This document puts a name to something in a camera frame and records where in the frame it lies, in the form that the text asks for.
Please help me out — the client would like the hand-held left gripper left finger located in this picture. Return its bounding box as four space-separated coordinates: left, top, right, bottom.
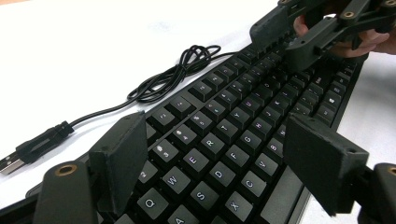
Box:
88 110 149 217

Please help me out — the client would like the black keyboard cable with plug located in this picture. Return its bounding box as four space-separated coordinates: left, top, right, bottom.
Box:
0 44 241 177

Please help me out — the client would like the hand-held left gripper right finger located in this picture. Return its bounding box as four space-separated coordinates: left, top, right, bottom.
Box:
283 112 371 217

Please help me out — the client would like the black computer keyboard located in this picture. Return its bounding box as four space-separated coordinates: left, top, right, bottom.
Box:
0 40 371 224

